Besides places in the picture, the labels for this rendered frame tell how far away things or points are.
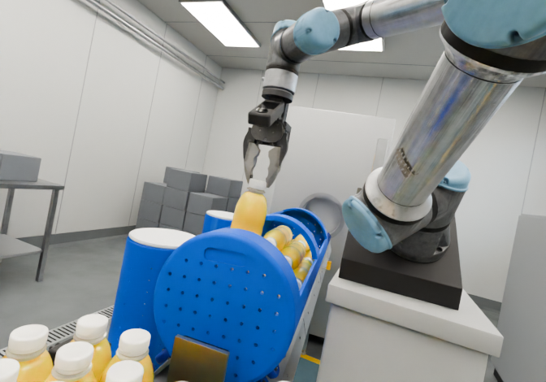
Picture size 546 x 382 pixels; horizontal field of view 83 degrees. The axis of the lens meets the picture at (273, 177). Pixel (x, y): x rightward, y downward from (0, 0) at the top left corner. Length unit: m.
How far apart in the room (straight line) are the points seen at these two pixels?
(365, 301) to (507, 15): 0.54
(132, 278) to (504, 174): 5.39
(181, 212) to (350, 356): 3.83
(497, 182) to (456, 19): 5.49
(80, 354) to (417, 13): 0.67
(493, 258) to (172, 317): 5.46
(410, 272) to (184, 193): 3.82
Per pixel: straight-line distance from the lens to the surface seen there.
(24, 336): 0.53
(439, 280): 0.79
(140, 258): 1.23
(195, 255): 0.62
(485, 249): 5.81
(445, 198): 0.67
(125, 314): 1.32
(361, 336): 0.75
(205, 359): 0.61
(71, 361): 0.47
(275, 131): 0.67
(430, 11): 0.59
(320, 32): 0.62
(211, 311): 0.64
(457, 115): 0.42
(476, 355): 0.76
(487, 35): 0.35
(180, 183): 4.42
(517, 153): 5.92
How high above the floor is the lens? 1.35
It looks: level
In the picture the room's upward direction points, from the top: 11 degrees clockwise
